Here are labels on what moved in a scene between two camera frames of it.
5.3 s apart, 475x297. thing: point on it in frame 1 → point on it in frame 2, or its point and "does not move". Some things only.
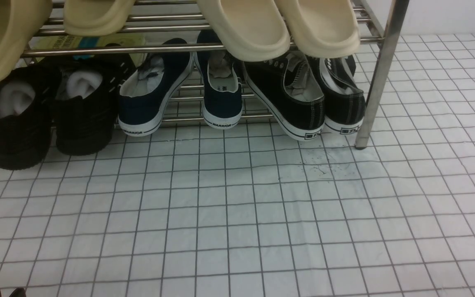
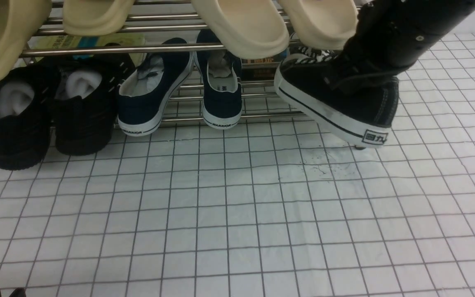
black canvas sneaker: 344,107 → 305,50
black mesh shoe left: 18,113 does not move
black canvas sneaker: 288,89 → 318,81
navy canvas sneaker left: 147,89 does not move
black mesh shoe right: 85,91 does not move
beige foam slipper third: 250,30 does not move
